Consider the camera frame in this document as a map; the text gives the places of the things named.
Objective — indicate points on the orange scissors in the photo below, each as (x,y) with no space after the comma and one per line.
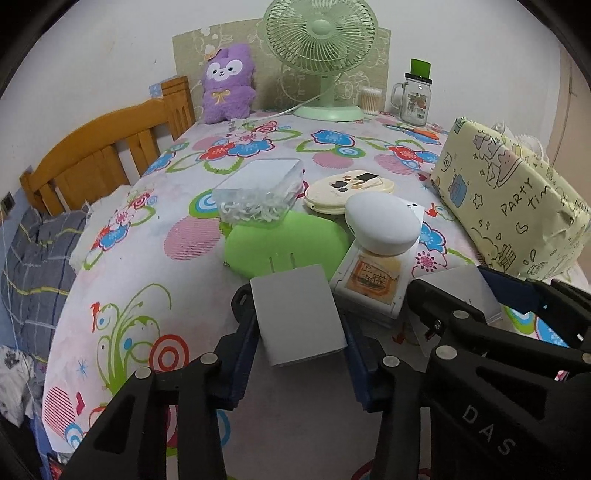
(420,134)

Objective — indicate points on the white remote control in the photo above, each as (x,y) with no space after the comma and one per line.
(371,285)

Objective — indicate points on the clear plastic clip box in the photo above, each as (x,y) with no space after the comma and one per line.
(260,193)

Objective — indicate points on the white crumpled cloth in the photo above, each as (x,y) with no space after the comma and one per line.
(21,386)

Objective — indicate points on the grey charger block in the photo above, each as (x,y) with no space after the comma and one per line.
(297,316)

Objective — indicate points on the cotton swab container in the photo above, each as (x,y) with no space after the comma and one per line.
(371,100)

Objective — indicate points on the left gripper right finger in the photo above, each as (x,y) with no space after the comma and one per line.
(384,383)

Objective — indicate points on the glass mason jar green lid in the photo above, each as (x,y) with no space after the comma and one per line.
(412,98)

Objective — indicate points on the purple plush bunny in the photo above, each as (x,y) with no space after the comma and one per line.
(227,83)

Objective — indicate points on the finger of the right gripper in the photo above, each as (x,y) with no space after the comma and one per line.
(465,327)
(564,308)

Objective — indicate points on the blue plaid blanket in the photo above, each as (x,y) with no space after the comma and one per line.
(36,278)

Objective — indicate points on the white round puck device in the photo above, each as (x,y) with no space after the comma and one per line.
(384,224)

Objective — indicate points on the cream round compact mirror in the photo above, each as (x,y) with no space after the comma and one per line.
(329,195)

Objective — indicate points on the floral tablecloth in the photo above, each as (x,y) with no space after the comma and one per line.
(160,297)

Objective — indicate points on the green desk fan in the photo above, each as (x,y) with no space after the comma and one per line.
(323,39)

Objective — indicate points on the wooden bed headboard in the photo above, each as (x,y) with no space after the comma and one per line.
(85,166)

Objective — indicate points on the yellow patterned storage box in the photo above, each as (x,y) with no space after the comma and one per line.
(524,218)

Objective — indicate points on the green oval case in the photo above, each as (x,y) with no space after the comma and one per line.
(300,240)

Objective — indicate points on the patterned wall panel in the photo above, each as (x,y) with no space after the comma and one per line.
(278,87)

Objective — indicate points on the white floor fan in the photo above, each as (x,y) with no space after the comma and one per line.
(525,140)

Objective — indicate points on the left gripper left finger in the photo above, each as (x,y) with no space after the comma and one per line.
(128,439)

